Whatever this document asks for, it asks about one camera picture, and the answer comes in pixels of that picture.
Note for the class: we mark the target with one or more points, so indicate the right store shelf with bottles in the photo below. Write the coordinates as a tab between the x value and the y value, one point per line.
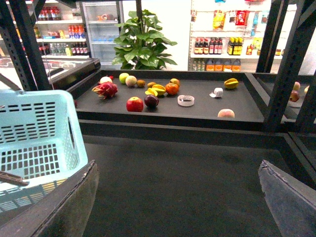
227	34

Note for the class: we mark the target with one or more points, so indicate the black fruit tray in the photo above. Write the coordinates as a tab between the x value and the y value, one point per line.
245	100

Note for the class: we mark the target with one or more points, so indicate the yellow starfruit right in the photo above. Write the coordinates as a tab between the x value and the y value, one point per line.
231	83

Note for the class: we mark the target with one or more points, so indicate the red apple right tray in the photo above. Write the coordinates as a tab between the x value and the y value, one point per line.
294	96

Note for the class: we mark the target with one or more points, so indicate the black metal rack frame left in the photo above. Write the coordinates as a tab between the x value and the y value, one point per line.
16	28

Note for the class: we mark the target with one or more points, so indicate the brown kiwi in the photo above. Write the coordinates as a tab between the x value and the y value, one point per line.
140	83
151	84

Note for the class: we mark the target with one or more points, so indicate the pink peach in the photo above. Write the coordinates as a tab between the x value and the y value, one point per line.
226	113

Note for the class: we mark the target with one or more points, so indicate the pale round melon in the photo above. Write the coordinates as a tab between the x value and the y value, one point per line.
130	81

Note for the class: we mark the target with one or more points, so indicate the yellow starfruit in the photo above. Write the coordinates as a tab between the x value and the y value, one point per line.
231	83
151	91

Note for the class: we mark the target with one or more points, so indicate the white round fruit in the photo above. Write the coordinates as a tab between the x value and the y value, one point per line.
105	79

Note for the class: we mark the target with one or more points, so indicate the red yellow apple back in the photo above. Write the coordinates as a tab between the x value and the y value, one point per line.
175	81

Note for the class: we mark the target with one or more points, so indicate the black metal rack frame right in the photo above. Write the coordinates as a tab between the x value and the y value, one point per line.
300	34

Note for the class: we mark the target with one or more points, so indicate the orange persimmon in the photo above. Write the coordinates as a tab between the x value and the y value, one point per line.
172	89

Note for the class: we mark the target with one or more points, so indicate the yellow mango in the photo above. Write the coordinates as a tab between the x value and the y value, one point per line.
161	90

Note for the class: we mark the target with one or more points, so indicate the green potted plant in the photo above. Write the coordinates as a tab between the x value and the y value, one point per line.
141	44

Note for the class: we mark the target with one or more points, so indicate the left store shelf with drinks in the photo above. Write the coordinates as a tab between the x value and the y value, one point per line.
60	30

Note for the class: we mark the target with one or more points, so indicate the glass door refrigerator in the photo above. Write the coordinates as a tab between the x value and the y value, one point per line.
101	18

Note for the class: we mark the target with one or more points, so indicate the light blue plastic basket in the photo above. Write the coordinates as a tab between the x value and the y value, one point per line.
40	141

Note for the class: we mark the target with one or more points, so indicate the green apple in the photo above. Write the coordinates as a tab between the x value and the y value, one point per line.
122	77

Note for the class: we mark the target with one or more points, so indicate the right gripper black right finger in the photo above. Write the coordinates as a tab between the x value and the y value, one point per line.
291	202

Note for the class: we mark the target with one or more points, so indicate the black metal rack frame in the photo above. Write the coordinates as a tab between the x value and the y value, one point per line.
16	28
300	34

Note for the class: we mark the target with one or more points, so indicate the pale fruit right tray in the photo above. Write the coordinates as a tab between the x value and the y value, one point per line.
296	86

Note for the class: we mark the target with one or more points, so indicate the chest freezer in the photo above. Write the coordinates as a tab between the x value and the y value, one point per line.
62	73

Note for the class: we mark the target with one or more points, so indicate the dark purple plum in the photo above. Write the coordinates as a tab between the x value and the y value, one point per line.
151	101

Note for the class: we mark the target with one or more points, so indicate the yellow starfruit front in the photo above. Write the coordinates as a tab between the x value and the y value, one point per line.
151	91

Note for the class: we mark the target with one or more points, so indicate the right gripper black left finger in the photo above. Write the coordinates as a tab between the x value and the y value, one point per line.
62	213

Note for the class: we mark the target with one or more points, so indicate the pink dragon fruit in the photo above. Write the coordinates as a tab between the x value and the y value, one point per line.
106	90

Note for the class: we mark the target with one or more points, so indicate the grey basket handle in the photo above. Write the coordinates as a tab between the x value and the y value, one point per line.
12	179

